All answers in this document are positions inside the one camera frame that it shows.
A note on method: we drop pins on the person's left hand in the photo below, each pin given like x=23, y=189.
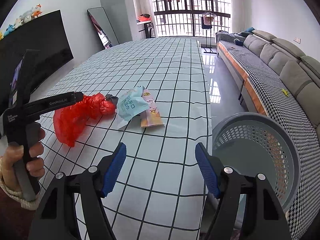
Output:
x=13, y=154

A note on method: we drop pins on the houndstooth sofa cover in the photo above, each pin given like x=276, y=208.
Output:
x=260, y=87

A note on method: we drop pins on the blue cushion on sofa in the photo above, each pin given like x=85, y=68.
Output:
x=246, y=32

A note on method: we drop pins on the black clothes stand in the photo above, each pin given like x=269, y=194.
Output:
x=207, y=21

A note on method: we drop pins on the small yellow toy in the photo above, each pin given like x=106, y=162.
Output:
x=285, y=92

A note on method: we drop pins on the black flat television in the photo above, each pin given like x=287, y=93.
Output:
x=45, y=34

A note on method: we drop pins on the grey sectional sofa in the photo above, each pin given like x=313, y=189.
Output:
x=297, y=71

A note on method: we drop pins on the red plastic bag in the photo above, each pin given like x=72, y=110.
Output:
x=70, y=122

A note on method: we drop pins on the row of plush toys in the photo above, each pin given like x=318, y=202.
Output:
x=24, y=18

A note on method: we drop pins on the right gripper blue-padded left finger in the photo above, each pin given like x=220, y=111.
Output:
x=55, y=218

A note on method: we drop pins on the leaning floor mirror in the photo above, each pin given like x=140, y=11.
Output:
x=103, y=27

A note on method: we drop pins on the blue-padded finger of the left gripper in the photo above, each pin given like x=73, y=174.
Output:
x=53, y=103

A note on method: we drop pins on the orange item on shelf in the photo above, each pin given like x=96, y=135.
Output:
x=144, y=18

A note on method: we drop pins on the small dark grey scrap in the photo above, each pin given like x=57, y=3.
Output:
x=112, y=99

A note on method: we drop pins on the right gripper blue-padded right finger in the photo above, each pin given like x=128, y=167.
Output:
x=264, y=217

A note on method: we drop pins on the grey perforated trash basket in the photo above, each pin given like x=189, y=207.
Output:
x=252, y=143

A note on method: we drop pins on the light blue wipes packet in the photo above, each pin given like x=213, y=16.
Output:
x=129, y=105

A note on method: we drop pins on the pink snack stick wrapper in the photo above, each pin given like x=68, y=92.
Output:
x=151, y=117

